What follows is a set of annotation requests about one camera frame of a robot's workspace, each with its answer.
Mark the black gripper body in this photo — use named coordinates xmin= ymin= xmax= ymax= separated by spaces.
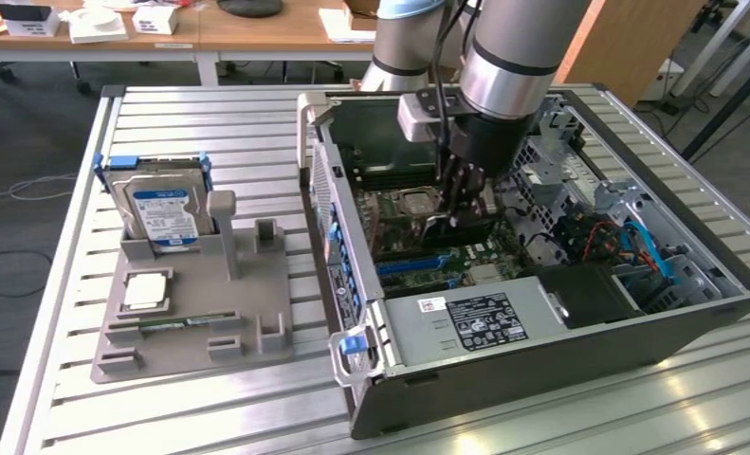
xmin=443 ymin=112 xmax=541 ymax=184

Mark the black Nvidia graphics card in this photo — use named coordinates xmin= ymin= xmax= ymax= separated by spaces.
xmin=420 ymin=212 xmax=497 ymax=248

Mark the metal CPU socket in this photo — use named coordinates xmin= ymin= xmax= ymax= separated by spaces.
xmin=394 ymin=188 xmax=448 ymax=223

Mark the perforated metal drive cage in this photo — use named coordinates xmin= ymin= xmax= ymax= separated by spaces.
xmin=513 ymin=106 xmax=608 ymax=228

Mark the green Dell motherboard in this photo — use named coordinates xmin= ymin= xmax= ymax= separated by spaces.
xmin=348 ymin=155 xmax=541 ymax=300

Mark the silver finned heatsink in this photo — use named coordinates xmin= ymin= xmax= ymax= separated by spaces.
xmin=473 ymin=264 xmax=509 ymax=285

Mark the blue expansion slot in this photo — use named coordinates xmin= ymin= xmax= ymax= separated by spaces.
xmin=374 ymin=253 xmax=456 ymax=280

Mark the black fan shroud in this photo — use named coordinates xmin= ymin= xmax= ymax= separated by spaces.
xmin=537 ymin=263 xmax=643 ymax=331

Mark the grey power supply unit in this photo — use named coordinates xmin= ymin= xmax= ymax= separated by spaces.
xmin=381 ymin=277 xmax=569 ymax=367

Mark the white floor device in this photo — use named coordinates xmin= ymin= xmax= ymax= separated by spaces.
xmin=640 ymin=59 xmax=687 ymax=103

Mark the wooden cabinet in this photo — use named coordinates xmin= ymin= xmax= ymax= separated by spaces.
xmin=555 ymin=0 xmax=710 ymax=109

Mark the white paper stack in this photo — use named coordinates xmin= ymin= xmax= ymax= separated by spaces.
xmin=320 ymin=7 xmax=377 ymax=45

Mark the blue plastic case latch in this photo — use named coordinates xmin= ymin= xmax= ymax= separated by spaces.
xmin=336 ymin=334 xmax=368 ymax=357

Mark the grey plastic parts rack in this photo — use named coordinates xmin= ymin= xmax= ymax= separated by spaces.
xmin=89 ymin=189 xmax=298 ymax=385

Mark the metal disk bay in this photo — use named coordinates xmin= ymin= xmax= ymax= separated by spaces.
xmin=615 ymin=253 xmax=728 ymax=315

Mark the open black PC case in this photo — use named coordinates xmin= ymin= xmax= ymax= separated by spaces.
xmin=296 ymin=87 xmax=750 ymax=440

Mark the black slanted pole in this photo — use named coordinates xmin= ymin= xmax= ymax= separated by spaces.
xmin=682 ymin=27 xmax=750 ymax=162

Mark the wooden desk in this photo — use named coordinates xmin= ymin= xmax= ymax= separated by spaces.
xmin=0 ymin=0 xmax=204 ymax=89
xmin=197 ymin=0 xmax=551 ymax=87

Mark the hard disk in blue caddy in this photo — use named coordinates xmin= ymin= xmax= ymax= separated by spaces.
xmin=93 ymin=151 xmax=220 ymax=248

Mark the black round stand base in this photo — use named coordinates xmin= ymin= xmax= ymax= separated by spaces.
xmin=216 ymin=0 xmax=285 ymax=19

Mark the green RAM stick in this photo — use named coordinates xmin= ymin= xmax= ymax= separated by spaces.
xmin=138 ymin=312 xmax=216 ymax=328

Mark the silver CPU chip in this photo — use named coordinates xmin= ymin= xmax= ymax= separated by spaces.
xmin=125 ymin=273 xmax=168 ymax=312

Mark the small white printed box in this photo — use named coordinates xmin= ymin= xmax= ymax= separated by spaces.
xmin=133 ymin=7 xmax=182 ymax=35

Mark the white round-topped box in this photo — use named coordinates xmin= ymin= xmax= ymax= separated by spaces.
xmin=67 ymin=7 xmax=129 ymax=45

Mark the white box black lid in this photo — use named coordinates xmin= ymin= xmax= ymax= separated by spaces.
xmin=0 ymin=2 xmax=61 ymax=37

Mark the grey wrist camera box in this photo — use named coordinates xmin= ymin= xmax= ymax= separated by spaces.
xmin=398 ymin=87 xmax=481 ymax=143

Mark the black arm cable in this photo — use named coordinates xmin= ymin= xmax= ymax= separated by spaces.
xmin=428 ymin=0 xmax=473 ymax=149

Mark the red orange wire bundle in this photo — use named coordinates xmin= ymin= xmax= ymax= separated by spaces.
xmin=587 ymin=222 xmax=659 ymax=272

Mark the blue data wire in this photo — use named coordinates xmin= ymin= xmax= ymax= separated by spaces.
xmin=624 ymin=220 xmax=684 ymax=285

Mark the white table frame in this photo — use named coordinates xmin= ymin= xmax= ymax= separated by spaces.
xmin=671 ymin=0 xmax=750 ymax=135

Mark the white floor cable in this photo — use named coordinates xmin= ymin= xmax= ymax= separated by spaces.
xmin=0 ymin=173 xmax=79 ymax=200

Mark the black floor cable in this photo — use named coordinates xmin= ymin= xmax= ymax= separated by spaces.
xmin=0 ymin=250 xmax=51 ymax=266

